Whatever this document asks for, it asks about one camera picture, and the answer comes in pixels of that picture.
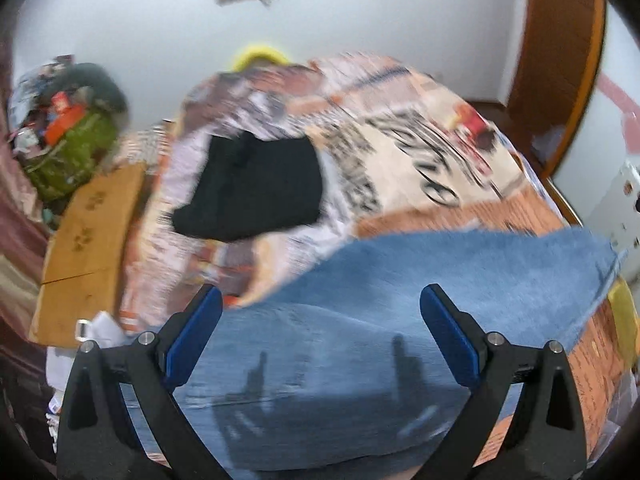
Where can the printed newspaper-pattern blanket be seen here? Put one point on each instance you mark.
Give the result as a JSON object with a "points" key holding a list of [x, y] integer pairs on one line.
{"points": [[400, 150]]}

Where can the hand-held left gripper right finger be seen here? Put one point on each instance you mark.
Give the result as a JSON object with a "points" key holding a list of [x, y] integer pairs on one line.
{"points": [[450, 336]]}

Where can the yellow plush cushion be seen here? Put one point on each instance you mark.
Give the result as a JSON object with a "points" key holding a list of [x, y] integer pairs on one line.
{"points": [[627, 320]]}

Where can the pile of assorted clutter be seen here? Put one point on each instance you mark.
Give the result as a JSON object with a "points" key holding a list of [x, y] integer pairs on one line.
{"points": [[55, 90]]}

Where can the yellow round object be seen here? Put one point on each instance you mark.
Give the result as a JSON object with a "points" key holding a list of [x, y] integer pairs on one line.
{"points": [[260, 53]]}

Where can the wooden bed frame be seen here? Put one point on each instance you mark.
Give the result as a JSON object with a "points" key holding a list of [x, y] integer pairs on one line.
{"points": [[562, 200]]}

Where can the pink wall sticker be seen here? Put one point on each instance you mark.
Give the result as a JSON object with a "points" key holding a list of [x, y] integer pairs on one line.
{"points": [[617, 95]]}

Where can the maroon striped curtain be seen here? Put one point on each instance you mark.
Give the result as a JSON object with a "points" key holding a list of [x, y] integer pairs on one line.
{"points": [[20, 260]]}

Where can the blue denim pants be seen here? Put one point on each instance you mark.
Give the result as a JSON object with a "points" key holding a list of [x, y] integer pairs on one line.
{"points": [[350, 335]]}

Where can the white crumpled sheet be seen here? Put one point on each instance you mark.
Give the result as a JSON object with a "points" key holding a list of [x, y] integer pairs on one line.
{"points": [[102, 327]]}

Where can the black folded cloth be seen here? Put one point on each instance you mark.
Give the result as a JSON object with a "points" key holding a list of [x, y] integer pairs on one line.
{"points": [[260, 185]]}

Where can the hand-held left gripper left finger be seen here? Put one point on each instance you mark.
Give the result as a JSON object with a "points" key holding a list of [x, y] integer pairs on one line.
{"points": [[195, 336]]}

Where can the brown wooden door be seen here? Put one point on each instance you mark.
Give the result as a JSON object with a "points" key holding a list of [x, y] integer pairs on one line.
{"points": [[555, 60]]}

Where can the green bag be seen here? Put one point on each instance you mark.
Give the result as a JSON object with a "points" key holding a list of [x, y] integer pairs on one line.
{"points": [[75, 155]]}

